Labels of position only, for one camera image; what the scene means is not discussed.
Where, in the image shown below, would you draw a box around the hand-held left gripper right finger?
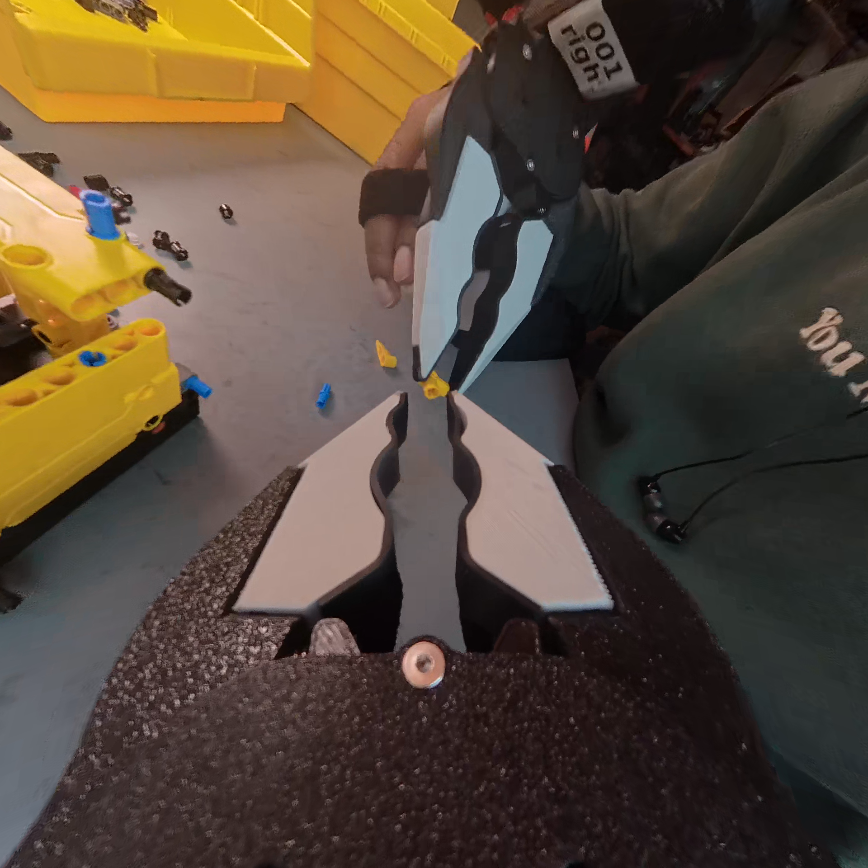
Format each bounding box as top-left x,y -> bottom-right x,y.
446,391 -> 616,616

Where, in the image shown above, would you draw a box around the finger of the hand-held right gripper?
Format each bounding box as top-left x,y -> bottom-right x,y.
448,216 -> 556,394
410,134 -> 504,384

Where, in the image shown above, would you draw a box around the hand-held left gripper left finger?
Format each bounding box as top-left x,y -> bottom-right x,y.
231,391 -> 410,619

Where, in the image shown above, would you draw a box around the yellow lego vehicle model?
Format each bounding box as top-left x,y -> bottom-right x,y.
0,144 -> 213,567

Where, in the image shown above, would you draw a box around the pile of loose lego pieces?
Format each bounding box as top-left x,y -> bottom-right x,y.
0,121 -> 137,228

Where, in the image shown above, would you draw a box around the heap of assorted lego parts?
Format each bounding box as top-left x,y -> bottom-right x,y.
71,0 -> 160,33

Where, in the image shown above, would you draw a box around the person's right hand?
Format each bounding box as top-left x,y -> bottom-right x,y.
363,85 -> 454,311

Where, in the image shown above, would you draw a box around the yellow plastic bin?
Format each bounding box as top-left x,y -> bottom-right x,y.
0,0 -> 316,125
292,0 -> 479,165

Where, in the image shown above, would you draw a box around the person's green sweatshirt torso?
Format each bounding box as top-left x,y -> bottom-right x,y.
573,173 -> 868,868

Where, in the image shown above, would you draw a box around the black wired earbuds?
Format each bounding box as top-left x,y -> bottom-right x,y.
636,407 -> 868,545

